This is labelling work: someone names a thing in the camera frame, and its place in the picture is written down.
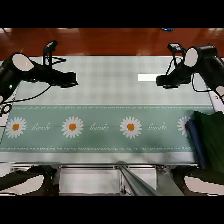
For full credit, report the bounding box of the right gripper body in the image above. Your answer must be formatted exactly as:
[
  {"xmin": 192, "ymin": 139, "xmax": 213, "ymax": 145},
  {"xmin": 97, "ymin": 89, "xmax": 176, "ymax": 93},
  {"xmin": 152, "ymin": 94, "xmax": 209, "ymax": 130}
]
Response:
[{"xmin": 155, "ymin": 64, "xmax": 193, "ymax": 90}]

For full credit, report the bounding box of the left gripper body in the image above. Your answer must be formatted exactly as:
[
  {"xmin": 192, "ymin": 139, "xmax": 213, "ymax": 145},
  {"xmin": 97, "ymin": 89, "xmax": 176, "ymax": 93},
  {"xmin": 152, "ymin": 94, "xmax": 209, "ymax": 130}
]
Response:
[{"xmin": 49, "ymin": 70, "xmax": 80, "ymax": 89}]

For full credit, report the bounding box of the dark green T-shirt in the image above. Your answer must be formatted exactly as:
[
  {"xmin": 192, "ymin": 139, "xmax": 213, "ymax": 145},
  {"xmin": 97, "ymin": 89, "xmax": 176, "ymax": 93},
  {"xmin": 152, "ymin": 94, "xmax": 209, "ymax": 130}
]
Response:
[{"xmin": 192, "ymin": 110, "xmax": 224, "ymax": 175}]

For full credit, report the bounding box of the black cable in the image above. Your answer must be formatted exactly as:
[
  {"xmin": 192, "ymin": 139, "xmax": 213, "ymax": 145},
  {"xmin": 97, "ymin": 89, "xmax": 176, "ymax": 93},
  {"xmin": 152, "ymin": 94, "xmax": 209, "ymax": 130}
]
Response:
[
  {"xmin": 5, "ymin": 84, "xmax": 53, "ymax": 105},
  {"xmin": 190, "ymin": 73, "xmax": 215, "ymax": 94}
]

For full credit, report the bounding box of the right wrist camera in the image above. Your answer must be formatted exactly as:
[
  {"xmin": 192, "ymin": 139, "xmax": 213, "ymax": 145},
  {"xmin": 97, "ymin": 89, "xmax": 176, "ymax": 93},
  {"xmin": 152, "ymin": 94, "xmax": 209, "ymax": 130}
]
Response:
[{"xmin": 166, "ymin": 41, "xmax": 187, "ymax": 67}]

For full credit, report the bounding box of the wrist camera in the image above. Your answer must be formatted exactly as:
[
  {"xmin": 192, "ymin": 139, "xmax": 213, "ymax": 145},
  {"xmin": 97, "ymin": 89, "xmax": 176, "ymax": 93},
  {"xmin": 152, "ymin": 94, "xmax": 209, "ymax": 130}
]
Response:
[
  {"xmin": 166, "ymin": 41, "xmax": 187, "ymax": 67},
  {"xmin": 42, "ymin": 39, "xmax": 67, "ymax": 68}
]

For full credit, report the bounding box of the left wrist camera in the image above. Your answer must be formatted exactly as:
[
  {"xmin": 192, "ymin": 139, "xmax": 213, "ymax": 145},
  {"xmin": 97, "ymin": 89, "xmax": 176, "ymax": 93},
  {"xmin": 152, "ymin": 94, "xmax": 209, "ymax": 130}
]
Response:
[{"xmin": 42, "ymin": 39, "xmax": 67, "ymax": 68}]

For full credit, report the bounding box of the silver frame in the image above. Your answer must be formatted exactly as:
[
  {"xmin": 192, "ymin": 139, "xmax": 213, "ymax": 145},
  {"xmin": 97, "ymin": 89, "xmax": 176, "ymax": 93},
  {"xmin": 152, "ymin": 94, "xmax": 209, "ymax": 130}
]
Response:
[{"xmin": 0, "ymin": 161, "xmax": 202, "ymax": 197}]

